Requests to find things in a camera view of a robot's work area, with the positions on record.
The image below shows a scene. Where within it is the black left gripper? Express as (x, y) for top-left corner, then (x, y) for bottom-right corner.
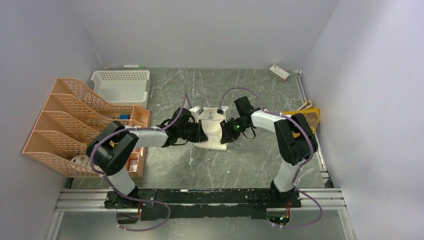
(178, 119), (208, 144)

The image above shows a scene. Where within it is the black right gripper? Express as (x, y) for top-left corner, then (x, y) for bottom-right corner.
(220, 116), (250, 144)

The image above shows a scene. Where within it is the white terry towel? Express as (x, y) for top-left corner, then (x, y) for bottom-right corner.
(192, 107), (232, 151)

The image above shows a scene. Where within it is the yellow grey patterned towel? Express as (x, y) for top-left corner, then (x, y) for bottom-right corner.
(282, 100), (321, 133)

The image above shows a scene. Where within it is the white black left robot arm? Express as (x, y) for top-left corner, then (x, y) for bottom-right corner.
(86, 107), (208, 208)

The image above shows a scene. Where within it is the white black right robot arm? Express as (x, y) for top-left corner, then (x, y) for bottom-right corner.
(220, 96), (318, 207)

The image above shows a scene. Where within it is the orange compartment organiser tray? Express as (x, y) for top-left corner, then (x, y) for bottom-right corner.
(111, 105), (151, 179)

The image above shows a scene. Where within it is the blue item in organiser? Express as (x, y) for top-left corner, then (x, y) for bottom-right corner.
(119, 114), (130, 120)

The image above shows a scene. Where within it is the white red small box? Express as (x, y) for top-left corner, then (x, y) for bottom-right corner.
(268, 64), (290, 82)

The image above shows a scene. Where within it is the white perforated plastic basket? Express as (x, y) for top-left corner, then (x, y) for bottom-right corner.
(91, 70), (150, 108)

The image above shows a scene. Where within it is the white green marker pen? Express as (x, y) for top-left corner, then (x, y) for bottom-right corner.
(123, 64), (145, 69)

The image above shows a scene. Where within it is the white packet in file rack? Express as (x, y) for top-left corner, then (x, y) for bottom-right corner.
(70, 155), (89, 168)

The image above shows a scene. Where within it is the orange mesh file rack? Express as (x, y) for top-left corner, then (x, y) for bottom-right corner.
(22, 78), (135, 178)

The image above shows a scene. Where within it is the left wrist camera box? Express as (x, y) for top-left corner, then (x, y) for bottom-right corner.
(189, 106), (204, 117)

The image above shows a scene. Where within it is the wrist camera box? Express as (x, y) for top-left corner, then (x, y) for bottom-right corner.
(189, 106), (204, 117)
(216, 105), (230, 116)

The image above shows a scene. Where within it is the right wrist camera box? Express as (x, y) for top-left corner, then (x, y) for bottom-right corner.
(216, 105), (230, 116)

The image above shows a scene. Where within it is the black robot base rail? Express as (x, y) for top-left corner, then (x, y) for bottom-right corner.
(104, 188), (301, 221)

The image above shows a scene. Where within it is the aluminium frame rail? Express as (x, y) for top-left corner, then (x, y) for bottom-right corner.
(45, 188), (355, 240)

